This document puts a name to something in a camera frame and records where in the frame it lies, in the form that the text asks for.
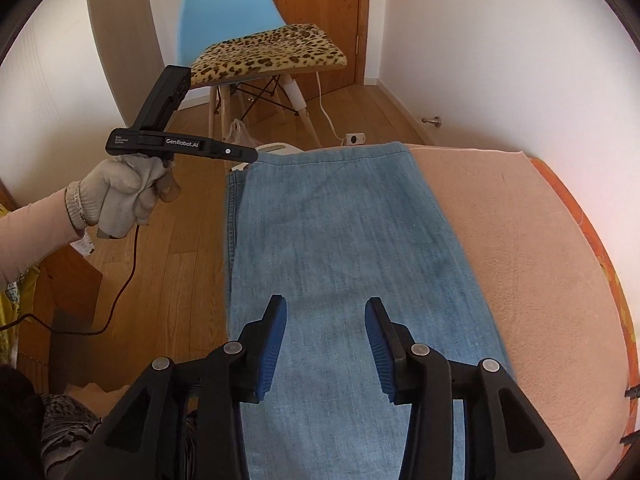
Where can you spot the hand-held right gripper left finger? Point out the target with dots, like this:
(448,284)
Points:
(270,355)

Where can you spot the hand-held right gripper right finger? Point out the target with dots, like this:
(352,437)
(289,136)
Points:
(380,355)

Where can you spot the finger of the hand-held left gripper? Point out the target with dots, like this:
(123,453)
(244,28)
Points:
(237,152)

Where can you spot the light blue denim pants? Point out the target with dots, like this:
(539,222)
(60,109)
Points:
(340,235)

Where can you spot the person's left forearm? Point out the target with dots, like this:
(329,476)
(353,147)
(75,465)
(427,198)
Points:
(35,230)

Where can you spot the person's left hand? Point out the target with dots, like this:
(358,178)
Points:
(115,195)

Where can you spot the clear plastic bag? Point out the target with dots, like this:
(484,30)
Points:
(240,132)

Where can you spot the white plastic appliance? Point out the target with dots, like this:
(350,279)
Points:
(280,148)

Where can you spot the white power strip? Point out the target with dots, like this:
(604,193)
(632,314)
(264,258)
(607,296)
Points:
(355,138)

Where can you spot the light blue plastic chair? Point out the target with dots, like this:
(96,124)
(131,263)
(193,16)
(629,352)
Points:
(220,5)

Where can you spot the brown wooden furniture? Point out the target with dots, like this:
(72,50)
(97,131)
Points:
(65,285)

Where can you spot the peach blanket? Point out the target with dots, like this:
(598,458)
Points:
(540,285)

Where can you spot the metal door stopper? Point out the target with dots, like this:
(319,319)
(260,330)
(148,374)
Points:
(432,120)

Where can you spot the zebra print clothing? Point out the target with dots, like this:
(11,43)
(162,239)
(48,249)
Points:
(65,425)

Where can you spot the yellow patterned cloth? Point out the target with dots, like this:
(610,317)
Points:
(10,310)

